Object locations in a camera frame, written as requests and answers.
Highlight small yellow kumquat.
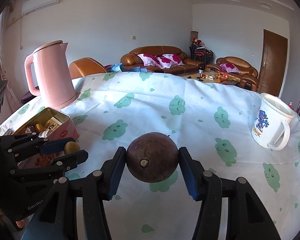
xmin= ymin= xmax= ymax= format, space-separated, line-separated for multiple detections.
xmin=63 ymin=141 xmax=81 ymax=155

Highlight dark purple passion fruit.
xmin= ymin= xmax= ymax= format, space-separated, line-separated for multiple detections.
xmin=127 ymin=132 xmax=178 ymax=183

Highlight coffee table with fruits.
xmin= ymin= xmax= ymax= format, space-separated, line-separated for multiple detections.
xmin=181 ymin=70 xmax=240 ymax=86

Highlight pink metal tin box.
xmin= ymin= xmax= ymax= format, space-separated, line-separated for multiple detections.
xmin=13 ymin=107 xmax=79 ymax=168

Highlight paper leaflet in tin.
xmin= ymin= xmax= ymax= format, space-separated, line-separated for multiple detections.
xmin=41 ymin=117 xmax=62 ymax=137

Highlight purple round stool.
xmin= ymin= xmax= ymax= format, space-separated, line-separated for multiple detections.
xmin=20 ymin=91 xmax=36 ymax=105

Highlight pink electric kettle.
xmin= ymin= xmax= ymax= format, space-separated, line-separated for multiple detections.
xmin=24 ymin=40 xmax=76 ymax=109

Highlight near brown leather chair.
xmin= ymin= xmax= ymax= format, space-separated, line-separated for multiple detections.
xmin=69 ymin=57 xmax=107 ymax=79

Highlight cloud print tablecloth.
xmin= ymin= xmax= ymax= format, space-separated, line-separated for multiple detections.
xmin=0 ymin=71 xmax=300 ymax=240

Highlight white printed mug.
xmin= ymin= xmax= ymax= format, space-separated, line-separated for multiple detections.
xmin=251 ymin=93 xmax=295 ymax=151

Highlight long brown leather sofa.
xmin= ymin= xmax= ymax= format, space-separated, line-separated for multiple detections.
xmin=121 ymin=46 xmax=205 ymax=75

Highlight white air conditioner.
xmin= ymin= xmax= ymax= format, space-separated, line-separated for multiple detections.
xmin=21 ymin=0 xmax=59 ymax=16

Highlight brown leather armchair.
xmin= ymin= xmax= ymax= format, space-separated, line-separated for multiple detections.
xmin=205 ymin=56 xmax=259 ymax=92

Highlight stacked dark chairs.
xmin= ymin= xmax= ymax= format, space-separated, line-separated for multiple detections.
xmin=190 ymin=38 xmax=214 ymax=65

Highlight brown wooden door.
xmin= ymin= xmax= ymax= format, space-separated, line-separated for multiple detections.
xmin=257 ymin=29 xmax=288 ymax=96

